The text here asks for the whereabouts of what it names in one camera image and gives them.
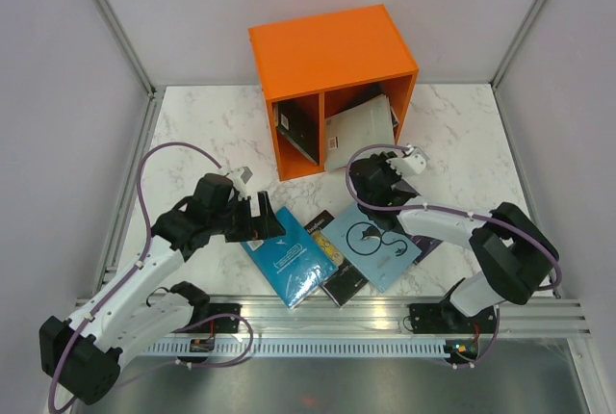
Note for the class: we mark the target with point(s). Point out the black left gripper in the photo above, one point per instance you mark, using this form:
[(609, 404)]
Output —
[(266, 225)]

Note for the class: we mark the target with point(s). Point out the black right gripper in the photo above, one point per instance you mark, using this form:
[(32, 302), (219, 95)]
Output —
[(380, 160)]

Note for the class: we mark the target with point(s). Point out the pale green plastic file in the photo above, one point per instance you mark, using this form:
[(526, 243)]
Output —
[(348, 131)]

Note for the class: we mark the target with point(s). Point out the navy blue hardcover book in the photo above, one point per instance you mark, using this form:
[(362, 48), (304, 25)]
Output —
[(369, 92)]

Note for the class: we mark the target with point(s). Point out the dark green hardcover book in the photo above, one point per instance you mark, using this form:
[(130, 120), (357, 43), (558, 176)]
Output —
[(298, 128)]

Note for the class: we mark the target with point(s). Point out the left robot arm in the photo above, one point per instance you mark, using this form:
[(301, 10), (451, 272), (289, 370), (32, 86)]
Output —
[(86, 352)]

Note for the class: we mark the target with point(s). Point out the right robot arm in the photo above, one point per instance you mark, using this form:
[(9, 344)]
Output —
[(514, 256)]

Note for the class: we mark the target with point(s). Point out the bright blue paperback book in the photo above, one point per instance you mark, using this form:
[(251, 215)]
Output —
[(294, 265)]

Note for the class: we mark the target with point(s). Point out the light blue paperback book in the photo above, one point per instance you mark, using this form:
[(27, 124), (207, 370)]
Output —
[(381, 256)]

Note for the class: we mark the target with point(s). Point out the purple galaxy cover book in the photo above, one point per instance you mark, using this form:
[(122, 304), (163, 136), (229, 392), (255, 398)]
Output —
[(425, 244)]

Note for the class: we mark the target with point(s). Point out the black paperback book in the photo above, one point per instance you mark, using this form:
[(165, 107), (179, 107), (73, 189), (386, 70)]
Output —
[(346, 282)]

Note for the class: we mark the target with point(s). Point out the orange two-compartment shelf box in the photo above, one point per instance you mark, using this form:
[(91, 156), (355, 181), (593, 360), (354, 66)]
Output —
[(321, 63)]

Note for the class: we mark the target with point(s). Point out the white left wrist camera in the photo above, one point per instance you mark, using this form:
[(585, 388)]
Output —
[(240, 177)]

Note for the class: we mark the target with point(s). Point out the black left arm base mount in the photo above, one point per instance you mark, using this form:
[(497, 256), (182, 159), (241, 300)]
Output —
[(214, 319)]

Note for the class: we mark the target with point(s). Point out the slotted white cable duct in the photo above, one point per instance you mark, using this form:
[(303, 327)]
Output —
[(312, 347)]

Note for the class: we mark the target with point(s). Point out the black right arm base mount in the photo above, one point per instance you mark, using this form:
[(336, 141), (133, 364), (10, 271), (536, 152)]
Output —
[(433, 318)]

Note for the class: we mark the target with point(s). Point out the aluminium frame rail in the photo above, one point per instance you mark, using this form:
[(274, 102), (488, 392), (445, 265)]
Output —
[(371, 314)]

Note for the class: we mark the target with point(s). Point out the right corner frame post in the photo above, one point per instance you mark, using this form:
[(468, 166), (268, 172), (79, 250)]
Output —
[(528, 22)]

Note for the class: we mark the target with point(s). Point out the corner frame post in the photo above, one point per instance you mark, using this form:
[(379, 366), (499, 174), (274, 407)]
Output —
[(528, 22), (111, 20)]

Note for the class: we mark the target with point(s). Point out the left corner frame post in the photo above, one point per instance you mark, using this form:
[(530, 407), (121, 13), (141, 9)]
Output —
[(111, 20)]

